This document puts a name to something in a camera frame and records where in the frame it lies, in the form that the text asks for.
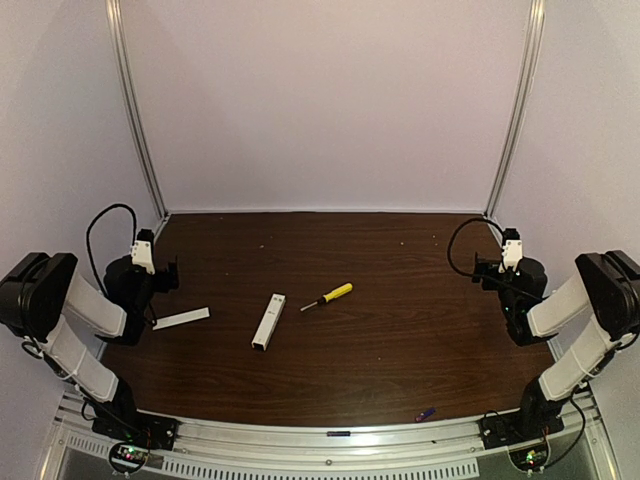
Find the yellow handled screwdriver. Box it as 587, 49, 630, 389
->
300, 283, 353, 312

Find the white remote control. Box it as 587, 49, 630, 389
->
251, 293, 286, 352

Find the left aluminium frame post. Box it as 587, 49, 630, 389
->
105, 0, 169, 219

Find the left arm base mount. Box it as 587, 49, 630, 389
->
91, 413, 180, 451

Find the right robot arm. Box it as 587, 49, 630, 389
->
471, 250, 639, 436

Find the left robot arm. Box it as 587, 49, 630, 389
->
1, 252, 179, 427

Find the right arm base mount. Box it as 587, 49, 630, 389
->
477, 411, 564, 450

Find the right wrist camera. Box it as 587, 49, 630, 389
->
499, 228, 523, 273

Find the front aluminium rail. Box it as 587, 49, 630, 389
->
35, 391, 622, 479

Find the aluminium frame post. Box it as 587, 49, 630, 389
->
105, 0, 169, 219
484, 0, 546, 219

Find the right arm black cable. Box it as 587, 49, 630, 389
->
446, 215, 546, 301

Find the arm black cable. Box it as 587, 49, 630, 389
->
85, 203, 161, 326
446, 215, 546, 301

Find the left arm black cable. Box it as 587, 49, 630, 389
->
85, 203, 161, 326

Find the white remote battery cover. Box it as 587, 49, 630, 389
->
153, 307, 210, 331

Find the right aluminium frame post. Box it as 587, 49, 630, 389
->
484, 0, 546, 219

